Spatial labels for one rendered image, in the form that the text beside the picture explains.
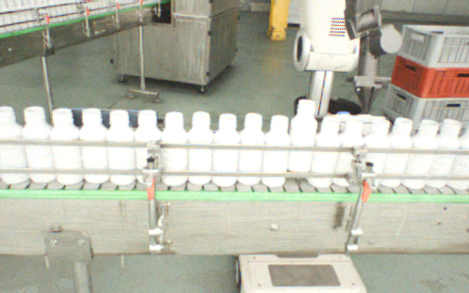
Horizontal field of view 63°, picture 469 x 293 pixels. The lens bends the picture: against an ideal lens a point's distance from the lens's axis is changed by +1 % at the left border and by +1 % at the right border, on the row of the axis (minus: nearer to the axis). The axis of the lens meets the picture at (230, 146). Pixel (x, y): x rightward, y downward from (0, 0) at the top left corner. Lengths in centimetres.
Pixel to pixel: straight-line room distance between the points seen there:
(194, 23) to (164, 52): 50
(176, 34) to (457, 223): 388
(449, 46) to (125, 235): 258
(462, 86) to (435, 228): 225
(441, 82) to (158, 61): 301
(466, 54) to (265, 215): 248
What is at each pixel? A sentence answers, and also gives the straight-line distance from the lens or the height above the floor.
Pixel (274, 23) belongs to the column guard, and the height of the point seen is 32.
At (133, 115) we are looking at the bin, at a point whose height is 93.
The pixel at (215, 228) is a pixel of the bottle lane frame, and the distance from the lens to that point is 93.
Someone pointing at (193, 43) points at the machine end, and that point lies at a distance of 452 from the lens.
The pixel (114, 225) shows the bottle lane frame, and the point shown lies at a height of 91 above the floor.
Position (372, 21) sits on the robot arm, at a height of 135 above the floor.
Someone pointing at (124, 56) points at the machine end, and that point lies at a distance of 490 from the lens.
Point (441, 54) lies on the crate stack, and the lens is 305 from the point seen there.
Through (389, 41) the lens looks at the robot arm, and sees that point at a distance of 104.
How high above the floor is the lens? 147
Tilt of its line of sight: 26 degrees down
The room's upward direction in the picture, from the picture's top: 4 degrees clockwise
